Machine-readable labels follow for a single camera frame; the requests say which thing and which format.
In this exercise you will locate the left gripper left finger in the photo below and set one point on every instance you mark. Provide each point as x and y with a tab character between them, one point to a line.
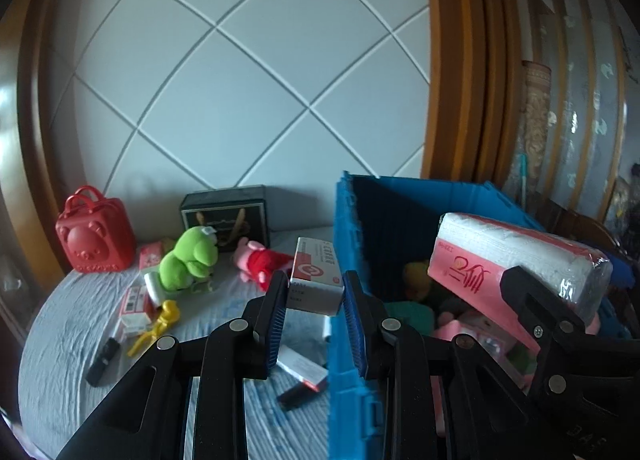
199	381

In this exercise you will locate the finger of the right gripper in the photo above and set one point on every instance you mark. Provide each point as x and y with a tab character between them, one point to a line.
537	309

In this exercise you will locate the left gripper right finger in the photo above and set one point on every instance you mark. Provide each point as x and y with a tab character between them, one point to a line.
435	404

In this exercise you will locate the black cylinder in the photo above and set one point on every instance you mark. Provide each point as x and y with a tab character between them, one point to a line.
102	360

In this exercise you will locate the pink tissue pack top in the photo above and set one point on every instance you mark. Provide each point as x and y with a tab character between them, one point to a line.
471	253

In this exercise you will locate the pink tissue pack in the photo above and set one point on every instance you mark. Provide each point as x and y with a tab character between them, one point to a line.
471	253
150	256

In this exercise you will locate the white barcode medicine box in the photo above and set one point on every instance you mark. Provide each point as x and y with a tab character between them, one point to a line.
316	284

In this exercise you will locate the pink pig plush in crate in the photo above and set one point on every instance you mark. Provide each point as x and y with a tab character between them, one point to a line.
510	354

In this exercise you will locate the blue striped bed cover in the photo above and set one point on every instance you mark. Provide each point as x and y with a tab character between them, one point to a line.
55	399

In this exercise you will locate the green yellow plush in crate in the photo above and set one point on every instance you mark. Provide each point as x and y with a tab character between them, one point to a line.
412	310

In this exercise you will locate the red white carton box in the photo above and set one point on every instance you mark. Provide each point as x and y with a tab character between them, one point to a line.
137	312

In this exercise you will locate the yellow plastic clip toy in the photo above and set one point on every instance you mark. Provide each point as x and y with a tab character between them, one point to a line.
169	315

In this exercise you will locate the wooden chair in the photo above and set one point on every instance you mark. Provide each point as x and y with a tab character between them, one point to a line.
571	225

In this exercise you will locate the white lint roll left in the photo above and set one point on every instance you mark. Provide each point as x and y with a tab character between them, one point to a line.
154	288

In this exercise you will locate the white red medicine box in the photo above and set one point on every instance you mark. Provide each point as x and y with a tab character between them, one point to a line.
304	370

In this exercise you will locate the pink tissue pack back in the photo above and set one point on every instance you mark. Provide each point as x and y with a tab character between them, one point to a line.
150	256

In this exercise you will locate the green frog plush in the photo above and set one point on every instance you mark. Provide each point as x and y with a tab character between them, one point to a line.
191	260

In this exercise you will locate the red bear suitcase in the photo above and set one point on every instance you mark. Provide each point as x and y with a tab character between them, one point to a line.
95	232

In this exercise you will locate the pink pig plush red dress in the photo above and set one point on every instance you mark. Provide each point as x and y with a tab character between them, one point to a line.
257	264

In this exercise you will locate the blue plastic crate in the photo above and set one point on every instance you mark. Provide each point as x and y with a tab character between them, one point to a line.
382	223

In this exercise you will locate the rolled patterned carpet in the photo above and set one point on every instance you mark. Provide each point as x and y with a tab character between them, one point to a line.
531	137

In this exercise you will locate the black gift box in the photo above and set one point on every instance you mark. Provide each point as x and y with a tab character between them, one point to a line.
233	213

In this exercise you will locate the wooden door frame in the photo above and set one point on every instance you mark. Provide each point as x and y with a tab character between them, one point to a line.
475	90

